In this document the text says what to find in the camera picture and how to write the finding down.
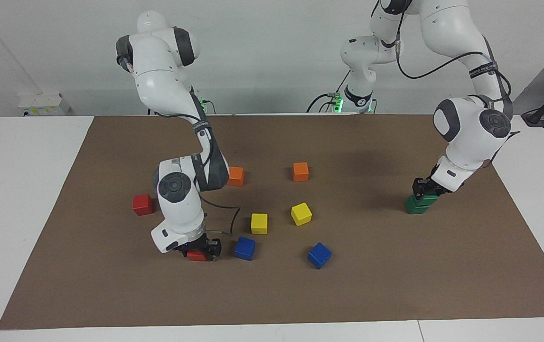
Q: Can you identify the black base cable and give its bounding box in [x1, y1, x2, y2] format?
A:
[306, 71, 351, 114]

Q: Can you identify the brown table mat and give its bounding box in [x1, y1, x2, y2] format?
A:
[0, 114, 544, 331]

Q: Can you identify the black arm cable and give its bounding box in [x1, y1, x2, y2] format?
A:
[148, 85, 242, 236]
[372, 0, 522, 168]

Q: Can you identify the yellow cube block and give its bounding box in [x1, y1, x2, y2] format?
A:
[291, 202, 312, 227]
[251, 213, 269, 235]

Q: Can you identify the green cube block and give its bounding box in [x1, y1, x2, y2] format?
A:
[405, 196, 433, 215]
[409, 191, 440, 206]

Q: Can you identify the blue cube block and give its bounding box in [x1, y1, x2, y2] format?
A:
[307, 242, 332, 270]
[234, 236, 256, 261]

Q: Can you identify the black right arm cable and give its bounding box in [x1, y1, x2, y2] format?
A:
[148, 85, 242, 236]

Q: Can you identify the white power box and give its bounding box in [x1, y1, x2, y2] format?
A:
[18, 93, 71, 117]

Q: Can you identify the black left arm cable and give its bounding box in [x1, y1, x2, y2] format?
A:
[372, 0, 522, 168]

